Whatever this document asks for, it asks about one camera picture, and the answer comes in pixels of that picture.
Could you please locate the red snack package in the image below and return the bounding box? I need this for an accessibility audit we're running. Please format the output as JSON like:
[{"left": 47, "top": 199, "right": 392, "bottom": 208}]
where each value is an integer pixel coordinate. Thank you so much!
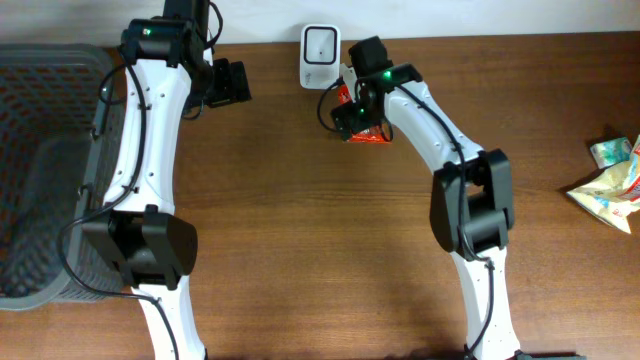
[{"left": 337, "top": 83, "right": 394, "bottom": 145}]

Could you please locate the white barcode scanner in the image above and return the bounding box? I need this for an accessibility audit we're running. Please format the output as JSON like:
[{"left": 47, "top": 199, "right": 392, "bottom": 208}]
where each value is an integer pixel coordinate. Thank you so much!
[{"left": 299, "top": 24, "right": 341, "bottom": 90}]

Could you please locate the beige snack bag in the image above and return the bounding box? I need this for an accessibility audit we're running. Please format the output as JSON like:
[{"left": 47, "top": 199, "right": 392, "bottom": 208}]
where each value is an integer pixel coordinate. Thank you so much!
[{"left": 567, "top": 139, "right": 639, "bottom": 234}]

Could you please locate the green tissue pack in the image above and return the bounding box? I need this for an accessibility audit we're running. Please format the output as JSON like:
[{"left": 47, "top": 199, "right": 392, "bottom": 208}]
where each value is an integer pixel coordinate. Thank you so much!
[{"left": 589, "top": 137, "right": 632, "bottom": 169}]

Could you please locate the grey plastic mesh basket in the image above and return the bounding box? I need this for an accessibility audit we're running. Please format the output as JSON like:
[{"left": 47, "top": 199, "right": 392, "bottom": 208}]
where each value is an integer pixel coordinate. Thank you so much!
[{"left": 1, "top": 44, "right": 124, "bottom": 311}]

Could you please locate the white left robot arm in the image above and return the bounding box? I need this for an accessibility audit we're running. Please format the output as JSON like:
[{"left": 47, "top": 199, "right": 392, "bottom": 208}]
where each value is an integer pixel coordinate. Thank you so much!
[{"left": 77, "top": 0, "right": 251, "bottom": 359}]

